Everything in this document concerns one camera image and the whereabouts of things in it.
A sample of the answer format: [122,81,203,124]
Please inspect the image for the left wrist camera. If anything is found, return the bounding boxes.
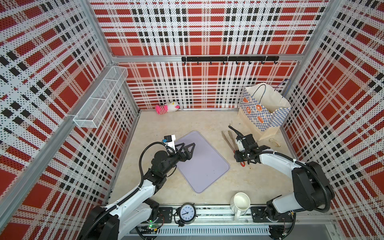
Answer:
[163,135,176,152]

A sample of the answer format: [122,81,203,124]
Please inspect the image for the pink white plush toy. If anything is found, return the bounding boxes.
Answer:
[155,102,180,115]

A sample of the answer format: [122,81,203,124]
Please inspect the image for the black round clock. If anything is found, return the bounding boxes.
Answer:
[174,203,197,227]

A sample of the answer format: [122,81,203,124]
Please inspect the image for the black hook rail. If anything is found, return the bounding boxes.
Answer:
[181,56,280,63]

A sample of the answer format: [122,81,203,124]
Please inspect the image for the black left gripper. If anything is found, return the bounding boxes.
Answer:
[162,142,195,176]

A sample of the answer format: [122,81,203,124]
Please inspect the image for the blue checkered paper bag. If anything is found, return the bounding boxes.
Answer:
[239,83,292,141]

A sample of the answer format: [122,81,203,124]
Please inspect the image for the white mug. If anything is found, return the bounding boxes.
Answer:
[230,192,251,222]

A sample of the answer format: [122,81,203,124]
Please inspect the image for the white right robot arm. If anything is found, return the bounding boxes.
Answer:
[229,126,335,222]

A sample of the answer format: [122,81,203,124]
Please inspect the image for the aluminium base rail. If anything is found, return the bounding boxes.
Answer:
[121,205,341,240]

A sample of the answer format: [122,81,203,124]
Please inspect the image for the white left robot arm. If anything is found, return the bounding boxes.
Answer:
[77,140,196,240]

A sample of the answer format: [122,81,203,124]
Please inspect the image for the white wire mesh basket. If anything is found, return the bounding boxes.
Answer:
[74,66,128,129]

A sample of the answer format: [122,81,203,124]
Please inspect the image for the lilac plastic tray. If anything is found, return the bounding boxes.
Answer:
[176,131,230,194]

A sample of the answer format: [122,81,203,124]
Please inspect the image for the steel tongs red handles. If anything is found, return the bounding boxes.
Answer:
[221,131,246,168]

